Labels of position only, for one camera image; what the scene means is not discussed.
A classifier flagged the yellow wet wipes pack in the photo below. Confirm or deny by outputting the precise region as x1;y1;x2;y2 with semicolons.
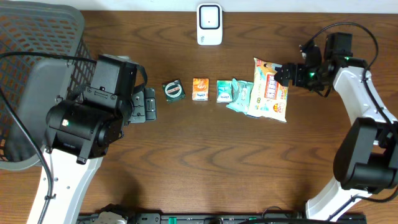
246;58;288;123

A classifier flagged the dark green round-label box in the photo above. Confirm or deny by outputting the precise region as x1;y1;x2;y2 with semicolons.
162;79;186;103

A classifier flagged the white barcode scanner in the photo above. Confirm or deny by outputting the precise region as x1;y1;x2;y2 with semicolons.
197;3;223;45

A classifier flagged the small teal tissue pack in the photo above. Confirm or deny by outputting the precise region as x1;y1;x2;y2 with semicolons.
216;80;233;103

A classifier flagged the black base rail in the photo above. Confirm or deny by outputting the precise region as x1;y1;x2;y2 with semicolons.
77;203;368;224

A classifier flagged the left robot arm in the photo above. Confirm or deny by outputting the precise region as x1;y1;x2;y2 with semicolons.
28;86;156;223

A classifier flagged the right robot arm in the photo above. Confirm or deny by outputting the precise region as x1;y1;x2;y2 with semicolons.
274;57;397;222

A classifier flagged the teal wipes pouch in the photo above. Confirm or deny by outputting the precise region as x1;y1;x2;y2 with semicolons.
226;78;254;114

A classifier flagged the orange small tissue pack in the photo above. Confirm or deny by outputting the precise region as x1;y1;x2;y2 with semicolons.
192;78;210;101

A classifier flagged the grey plastic shopping basket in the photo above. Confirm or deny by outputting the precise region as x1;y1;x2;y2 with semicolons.
0;6;97;171

